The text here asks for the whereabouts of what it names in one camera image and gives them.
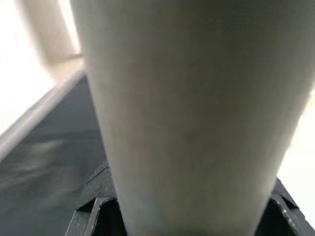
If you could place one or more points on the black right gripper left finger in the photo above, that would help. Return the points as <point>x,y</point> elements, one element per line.
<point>98,209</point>

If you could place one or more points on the white plastic table leg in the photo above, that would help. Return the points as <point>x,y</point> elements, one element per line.
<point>197,110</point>

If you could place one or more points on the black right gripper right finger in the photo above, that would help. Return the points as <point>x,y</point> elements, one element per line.
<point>285,216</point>

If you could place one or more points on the white plastic children table top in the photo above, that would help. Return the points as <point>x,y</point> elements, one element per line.
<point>300,159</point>

